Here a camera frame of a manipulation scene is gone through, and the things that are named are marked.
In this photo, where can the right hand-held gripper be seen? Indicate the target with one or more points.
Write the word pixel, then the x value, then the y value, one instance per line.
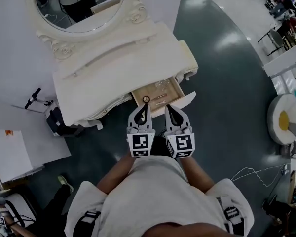
pixel 181 143

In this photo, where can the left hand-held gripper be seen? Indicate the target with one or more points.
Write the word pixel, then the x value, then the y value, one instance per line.
pixel 140 142

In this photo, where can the white and gold makeup stick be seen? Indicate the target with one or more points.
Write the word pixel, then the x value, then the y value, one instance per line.
pixel 160 102

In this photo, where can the pink makeup pencil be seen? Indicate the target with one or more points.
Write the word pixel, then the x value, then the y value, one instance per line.
pixel 160 96

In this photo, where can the wooden vanity drawer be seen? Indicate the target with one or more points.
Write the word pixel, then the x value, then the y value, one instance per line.
pixel 160 92

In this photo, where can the clear plastic makeup items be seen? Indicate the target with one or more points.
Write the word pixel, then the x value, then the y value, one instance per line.
pixel 162 83

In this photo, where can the cream white vanity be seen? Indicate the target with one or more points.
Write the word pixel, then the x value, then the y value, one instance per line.
pixel 123 65

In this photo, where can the person's right forearm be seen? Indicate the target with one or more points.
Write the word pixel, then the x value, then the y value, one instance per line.
pixel 197 174

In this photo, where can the person's left forearm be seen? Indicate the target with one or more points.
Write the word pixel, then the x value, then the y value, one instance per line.
pixel 116 174

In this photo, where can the person's black trousers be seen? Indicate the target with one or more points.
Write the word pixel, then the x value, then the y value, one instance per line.
pixel 159 146

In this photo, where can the person's white shirt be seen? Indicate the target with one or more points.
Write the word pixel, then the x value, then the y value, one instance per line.
pixel 158 194

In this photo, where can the black and white scooter base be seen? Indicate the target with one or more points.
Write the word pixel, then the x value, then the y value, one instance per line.
pixel 58 122

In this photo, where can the round white and yellow cushion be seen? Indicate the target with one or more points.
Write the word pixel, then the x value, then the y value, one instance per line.
pixel 284 118

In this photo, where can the white side table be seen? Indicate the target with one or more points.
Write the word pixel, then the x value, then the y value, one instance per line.
pixel 286 70

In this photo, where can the orange small item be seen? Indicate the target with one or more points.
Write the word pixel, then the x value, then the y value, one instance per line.
pixel 8 132

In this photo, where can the white board table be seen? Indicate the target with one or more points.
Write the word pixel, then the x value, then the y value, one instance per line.
pixel 12 154

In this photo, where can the wooden board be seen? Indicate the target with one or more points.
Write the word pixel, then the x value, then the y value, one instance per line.
pixel 292 186

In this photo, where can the black bag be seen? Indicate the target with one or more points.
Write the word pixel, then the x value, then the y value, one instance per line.
pixel 280 210

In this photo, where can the white seat chair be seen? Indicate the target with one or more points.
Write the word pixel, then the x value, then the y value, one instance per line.
pixel 21 209

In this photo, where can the oval mirror with carved frame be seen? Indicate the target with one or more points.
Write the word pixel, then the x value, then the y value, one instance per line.
pixel 81 9

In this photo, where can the black frame chair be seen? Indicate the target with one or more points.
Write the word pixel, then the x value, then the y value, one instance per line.
pixel 276 41

